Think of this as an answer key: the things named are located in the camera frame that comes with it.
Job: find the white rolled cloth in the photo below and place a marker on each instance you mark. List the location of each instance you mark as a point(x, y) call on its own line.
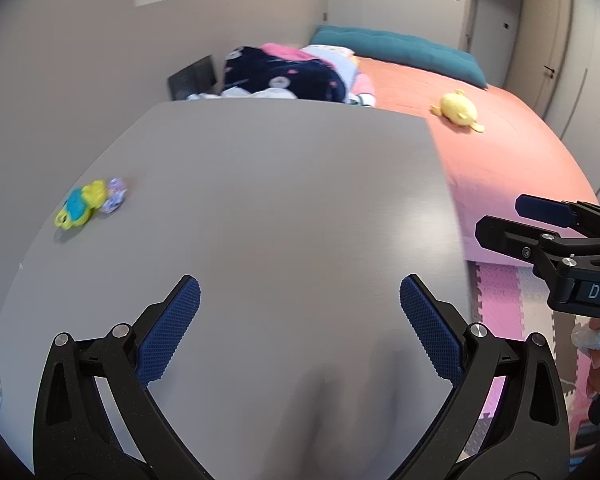
point(365, 100)

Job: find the teal long pillow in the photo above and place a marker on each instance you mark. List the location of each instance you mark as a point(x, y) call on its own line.
point(395, 45)

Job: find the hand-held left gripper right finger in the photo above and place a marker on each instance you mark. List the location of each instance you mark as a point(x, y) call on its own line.
point(432, 330)

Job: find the white crumpled tissue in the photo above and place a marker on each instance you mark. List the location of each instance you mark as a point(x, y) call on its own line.
point(590, 336)

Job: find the grey desk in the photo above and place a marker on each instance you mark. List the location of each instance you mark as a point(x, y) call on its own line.
point(280, 200)

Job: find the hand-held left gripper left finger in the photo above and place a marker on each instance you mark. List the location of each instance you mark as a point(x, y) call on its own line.
point(167, 330)

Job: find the small purple toy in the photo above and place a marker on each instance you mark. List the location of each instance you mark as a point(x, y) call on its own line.
point(115, 196)

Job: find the navy patterned blanket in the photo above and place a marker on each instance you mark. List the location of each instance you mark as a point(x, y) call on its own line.
point(290, 77)

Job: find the grey room door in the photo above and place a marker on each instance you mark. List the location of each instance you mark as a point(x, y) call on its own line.
point(500, 20)

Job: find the white dotted pillow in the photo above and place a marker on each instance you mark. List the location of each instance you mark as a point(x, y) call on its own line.
point(330, 51)

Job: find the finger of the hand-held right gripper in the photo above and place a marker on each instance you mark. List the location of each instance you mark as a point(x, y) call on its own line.
point(545, 210)
point(505, 237)

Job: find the pink folded cloth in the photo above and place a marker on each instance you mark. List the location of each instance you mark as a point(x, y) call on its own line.
point(364, 82)

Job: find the pink grey foam puzzle mat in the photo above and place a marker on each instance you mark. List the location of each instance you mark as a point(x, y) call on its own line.
point(500, 290)

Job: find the white plush cloth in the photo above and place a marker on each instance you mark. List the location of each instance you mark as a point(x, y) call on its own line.
point(275, 93)

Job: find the light blue knitted blanket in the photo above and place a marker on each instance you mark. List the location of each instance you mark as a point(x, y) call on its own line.
point(347, 70)

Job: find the beige wardrobe door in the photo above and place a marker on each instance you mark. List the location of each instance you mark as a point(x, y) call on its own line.
point(555, 25)

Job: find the bed with salmon cover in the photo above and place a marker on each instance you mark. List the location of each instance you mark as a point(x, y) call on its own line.
point(505, 170)

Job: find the yellow plush toy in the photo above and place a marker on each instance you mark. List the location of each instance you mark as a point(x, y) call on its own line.
point(457, 110)

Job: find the yellow green blue toy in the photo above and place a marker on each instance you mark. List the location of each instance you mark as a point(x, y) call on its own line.
point(82, 202)

